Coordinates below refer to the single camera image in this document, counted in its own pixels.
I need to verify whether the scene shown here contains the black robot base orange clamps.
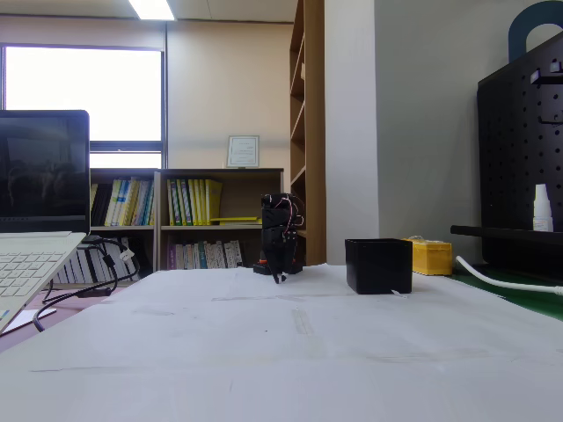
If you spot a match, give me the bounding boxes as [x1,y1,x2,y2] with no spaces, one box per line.
[252,257,304,277]

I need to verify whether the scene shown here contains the black square container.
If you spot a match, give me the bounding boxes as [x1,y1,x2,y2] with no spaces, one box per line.
[344,237,413,295]

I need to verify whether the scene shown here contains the yellow cardboard box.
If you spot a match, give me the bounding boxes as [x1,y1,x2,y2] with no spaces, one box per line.
[402,236,453,277]

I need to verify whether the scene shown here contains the yellow flat book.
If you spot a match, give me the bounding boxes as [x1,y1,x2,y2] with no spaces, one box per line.
[209,215,263,226]

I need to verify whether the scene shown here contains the low bookshelf wide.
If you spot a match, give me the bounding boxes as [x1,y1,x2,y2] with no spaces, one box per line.
[156,168,285,272]

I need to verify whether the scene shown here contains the yellow upright book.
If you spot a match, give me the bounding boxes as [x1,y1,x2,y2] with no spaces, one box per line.
[205,178,223,226]

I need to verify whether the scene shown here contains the white taped paper cover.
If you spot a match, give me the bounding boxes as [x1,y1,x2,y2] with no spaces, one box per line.
[0,262,563,422]

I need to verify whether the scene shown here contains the framed white certificate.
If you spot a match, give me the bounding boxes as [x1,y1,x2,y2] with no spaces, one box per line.
[226,135,260,170]

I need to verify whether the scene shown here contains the tall wooden bookshelf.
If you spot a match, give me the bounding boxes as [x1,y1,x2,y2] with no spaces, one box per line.
[289,0,326,267]

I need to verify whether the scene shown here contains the low bookshelf narrow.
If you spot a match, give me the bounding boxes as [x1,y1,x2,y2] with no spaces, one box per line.
[90,168,160,282]

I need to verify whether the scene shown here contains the black pegboard shelf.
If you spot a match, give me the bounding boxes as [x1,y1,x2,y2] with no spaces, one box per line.
[450,224,563,247]

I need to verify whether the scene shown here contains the white laptop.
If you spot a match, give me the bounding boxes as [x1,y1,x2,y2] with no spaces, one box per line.
[0,109,91,336]

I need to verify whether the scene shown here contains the green desk mat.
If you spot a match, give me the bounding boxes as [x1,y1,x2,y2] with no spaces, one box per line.
[446,262,563,324]

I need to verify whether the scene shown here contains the white paper card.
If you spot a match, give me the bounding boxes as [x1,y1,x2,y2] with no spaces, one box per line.
[4,307,58,331]

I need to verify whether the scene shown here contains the black pegboard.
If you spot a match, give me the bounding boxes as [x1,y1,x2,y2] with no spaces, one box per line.
[477,30,563,267]

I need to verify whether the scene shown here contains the ceiling light panel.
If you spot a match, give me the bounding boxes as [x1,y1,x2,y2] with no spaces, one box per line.
[128,0,176,21]

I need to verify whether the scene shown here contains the white plastic bottle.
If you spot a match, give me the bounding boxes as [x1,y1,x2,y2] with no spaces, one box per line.
[532,184,554,233]

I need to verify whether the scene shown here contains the teal arch board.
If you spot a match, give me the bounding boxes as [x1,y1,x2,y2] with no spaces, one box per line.
[508,0,563,62]

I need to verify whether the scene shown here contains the black laptop cable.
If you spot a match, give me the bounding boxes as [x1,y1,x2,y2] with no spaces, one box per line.
[41,236,142,304]
[33,287,111,334]

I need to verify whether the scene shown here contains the white power cable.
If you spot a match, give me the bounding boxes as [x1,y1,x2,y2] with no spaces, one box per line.
[455,255,563,297]

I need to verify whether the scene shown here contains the window with dark frame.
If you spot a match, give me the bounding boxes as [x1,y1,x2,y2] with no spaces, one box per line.
[0,42,168,169]

